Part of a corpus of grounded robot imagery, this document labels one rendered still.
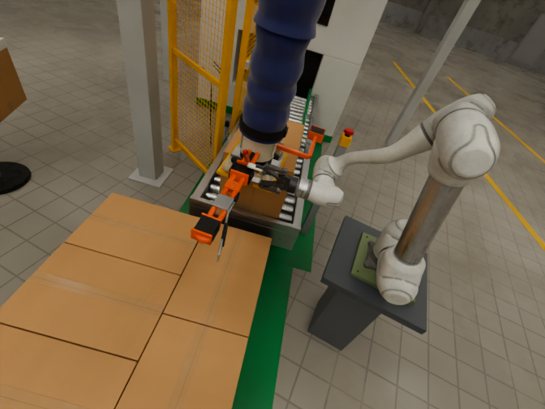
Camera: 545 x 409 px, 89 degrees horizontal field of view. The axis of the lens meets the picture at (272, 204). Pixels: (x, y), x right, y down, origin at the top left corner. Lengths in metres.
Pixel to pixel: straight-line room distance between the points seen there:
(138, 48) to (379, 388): 2.66
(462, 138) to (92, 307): 1.47
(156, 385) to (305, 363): 0.99
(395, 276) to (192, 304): 0.89
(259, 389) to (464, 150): 1.58
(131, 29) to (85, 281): 1.54
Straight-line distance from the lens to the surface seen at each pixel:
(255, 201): 1.71
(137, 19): 2.22
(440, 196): 0.98
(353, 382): 2.09
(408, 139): 1.08
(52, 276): 1.61
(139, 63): 2.30
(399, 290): 1.21
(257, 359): 1.93
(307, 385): 1.97
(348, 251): 1.53
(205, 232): 0.96
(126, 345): 1.38
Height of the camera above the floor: 1.82
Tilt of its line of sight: 42 degrees down
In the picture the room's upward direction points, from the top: 17 degrees clockwise
